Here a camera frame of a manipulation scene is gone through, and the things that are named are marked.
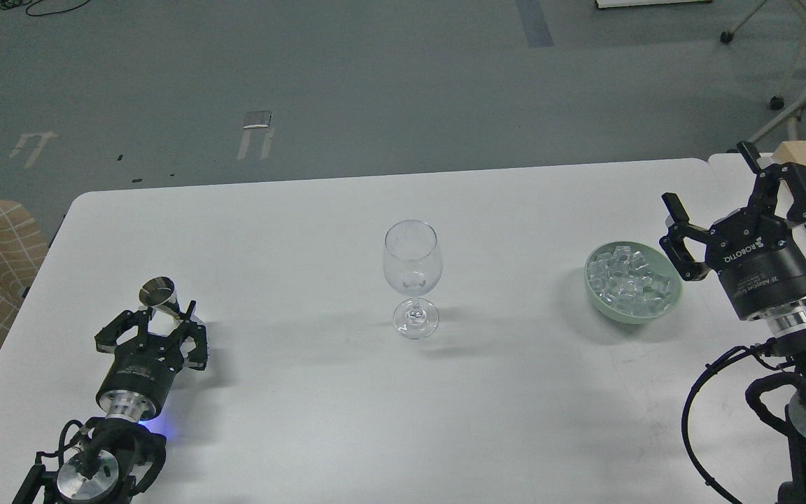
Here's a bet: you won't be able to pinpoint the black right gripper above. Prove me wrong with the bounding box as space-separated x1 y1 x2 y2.
659 141 806 322

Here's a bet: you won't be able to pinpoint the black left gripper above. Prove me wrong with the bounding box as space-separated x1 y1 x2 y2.
94 300 210 422

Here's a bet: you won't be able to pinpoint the steel jigger measuring cup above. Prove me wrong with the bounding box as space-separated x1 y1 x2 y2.
138 276 206 335

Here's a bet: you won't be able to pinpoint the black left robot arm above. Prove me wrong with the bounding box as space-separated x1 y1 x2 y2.
13 301 208 503

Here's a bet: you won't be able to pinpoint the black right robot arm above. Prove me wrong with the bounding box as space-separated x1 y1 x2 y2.
659 141 806 503

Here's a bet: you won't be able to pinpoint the green bowl of ice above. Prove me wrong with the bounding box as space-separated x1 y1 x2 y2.
583 241 682 325

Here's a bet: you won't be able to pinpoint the clear wine glass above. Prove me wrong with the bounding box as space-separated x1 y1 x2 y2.
383 219 444 340

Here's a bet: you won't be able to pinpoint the white office chair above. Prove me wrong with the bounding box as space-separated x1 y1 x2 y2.
747 1 806 146

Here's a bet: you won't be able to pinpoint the black floor cables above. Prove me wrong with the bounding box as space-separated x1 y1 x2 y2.
0 0 89 30

